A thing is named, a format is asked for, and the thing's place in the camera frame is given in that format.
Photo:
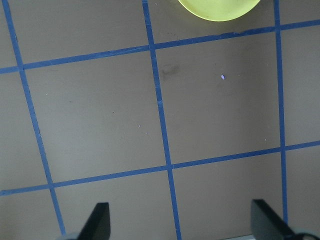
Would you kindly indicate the purple foam crumb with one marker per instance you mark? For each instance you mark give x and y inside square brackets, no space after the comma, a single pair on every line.
[222,77]

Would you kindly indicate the yellow plate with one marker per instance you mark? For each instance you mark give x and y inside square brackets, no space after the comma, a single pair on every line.
[220,8]

